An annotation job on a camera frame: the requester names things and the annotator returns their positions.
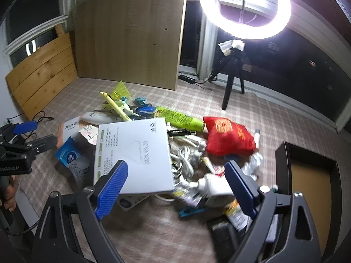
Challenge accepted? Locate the black power cable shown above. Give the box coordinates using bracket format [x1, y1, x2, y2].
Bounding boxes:
[195, 72, 220, 84]

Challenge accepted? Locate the black tray container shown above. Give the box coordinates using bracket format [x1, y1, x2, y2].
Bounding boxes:
[275, 142, 342, 206]

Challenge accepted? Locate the large light wooden board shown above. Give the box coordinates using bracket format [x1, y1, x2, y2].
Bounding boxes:
[75, 0, 188, 91]

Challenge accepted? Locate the red and white packet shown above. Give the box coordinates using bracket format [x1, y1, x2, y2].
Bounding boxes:
[203, 156, 227, 176]

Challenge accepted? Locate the black power strip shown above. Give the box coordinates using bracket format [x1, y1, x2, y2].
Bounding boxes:
[178, 74, 197, 84]

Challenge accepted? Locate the yellow shuttlecock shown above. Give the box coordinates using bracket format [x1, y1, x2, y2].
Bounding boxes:
[111, 80, 129, 99]

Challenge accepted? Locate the round print sticker sheet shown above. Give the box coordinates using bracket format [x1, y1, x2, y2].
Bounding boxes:
[118, 194, 154, 212]

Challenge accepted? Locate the person's left hand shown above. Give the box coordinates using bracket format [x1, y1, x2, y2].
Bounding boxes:
[0, 175, 21, 207]

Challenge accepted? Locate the yellow chopsticks pack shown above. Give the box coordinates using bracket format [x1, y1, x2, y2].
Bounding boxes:
[99, 91, 132, 122]

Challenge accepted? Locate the white ring light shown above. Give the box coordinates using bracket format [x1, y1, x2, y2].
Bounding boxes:
[198, 0, 292, 40]

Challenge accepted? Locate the white window frame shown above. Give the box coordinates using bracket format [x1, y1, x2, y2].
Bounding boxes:
[175, 0, 351, 132]

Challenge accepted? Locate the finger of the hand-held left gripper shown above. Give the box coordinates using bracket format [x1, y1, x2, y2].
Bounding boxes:
[0, 121, 38, 143]
[5, 135, 57, 155]

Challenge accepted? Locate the black pen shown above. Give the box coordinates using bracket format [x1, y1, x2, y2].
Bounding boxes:
[168, 129, 197, 137]

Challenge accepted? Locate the green tube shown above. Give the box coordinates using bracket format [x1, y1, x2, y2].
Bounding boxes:
[156, 106, 206, 132]

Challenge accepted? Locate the white box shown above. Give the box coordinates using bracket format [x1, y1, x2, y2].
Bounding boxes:
[93, 118, 176, 195]

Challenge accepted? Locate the black rectangular object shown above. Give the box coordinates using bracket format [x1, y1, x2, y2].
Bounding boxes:
[207, 216, 240, 263]

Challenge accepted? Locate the orange and white tube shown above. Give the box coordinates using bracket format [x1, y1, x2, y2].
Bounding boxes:
[223, 200, 252, 232]

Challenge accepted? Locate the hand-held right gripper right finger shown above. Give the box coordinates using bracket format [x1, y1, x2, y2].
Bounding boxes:
[224, 160, 325, 263]

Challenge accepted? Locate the black tripod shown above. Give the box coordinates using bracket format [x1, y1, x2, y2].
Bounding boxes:
[211, 40, 251, 110]

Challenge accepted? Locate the wooden slat panel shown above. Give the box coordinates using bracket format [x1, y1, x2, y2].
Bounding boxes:
[5, 23, 79, 121]

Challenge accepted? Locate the thin black cable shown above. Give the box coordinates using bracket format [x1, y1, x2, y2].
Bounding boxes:
[7, 111, 54, 140]

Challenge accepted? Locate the white charger cable bundle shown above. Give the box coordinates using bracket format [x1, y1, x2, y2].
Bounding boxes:
[168, 137, 207, 178]

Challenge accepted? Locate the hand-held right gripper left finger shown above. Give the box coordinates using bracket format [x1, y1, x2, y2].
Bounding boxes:
[31, 160, 129, 263]

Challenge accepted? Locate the blue wipes packet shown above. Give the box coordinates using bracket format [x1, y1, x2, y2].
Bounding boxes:
[56, 137, 84, 167]

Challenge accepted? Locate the white plastic bottle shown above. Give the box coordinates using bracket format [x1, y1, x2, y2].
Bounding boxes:
[197, 174, 237, 206]

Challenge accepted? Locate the red snack bag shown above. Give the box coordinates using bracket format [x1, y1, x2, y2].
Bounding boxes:
[203, 116, 257, 156]

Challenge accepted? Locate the white squeeze bottle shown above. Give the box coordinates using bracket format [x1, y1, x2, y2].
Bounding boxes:
[84, 111, 112, 125]

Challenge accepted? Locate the white printed carton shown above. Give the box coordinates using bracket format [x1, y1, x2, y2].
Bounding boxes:
[57, 116, 83, 148]

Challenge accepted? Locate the grey white pouch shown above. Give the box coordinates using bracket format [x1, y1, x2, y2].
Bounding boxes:
[68, 157, 95, 189]

